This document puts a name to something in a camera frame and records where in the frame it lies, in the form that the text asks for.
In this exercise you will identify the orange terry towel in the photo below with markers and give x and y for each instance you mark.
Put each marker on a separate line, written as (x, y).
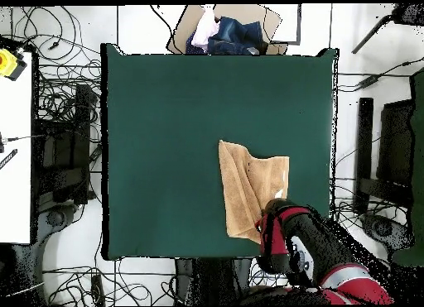
(241, 188)

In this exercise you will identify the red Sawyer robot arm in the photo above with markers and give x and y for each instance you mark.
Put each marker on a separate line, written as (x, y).
(318, 240)

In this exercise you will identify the dark green table cloth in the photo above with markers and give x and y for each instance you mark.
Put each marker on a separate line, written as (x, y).
(165, 121)

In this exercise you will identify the blue denim jeans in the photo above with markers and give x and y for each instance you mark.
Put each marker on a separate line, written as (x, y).
(238, 35)

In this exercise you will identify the pink garment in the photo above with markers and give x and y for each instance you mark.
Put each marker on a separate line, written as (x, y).
(205, 30)

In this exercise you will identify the brown cardboard box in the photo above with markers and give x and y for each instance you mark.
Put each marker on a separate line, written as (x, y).
(273, 25)

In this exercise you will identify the black grey stand foot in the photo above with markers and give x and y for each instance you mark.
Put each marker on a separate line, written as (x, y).
(384, 229)
(56, 217)

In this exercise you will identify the white desk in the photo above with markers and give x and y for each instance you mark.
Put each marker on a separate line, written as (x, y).
(15, 194)

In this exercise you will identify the green covered side table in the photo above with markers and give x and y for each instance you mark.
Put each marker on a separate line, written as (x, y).
(418, 154)

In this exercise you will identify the yellow emergency stop button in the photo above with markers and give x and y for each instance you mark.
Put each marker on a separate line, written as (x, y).
(8, 63)

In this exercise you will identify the black tripod leg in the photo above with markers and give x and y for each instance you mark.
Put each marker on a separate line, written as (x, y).
(410, 14)

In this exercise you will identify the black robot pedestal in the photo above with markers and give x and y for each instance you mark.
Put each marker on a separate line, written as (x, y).
(212, 280)

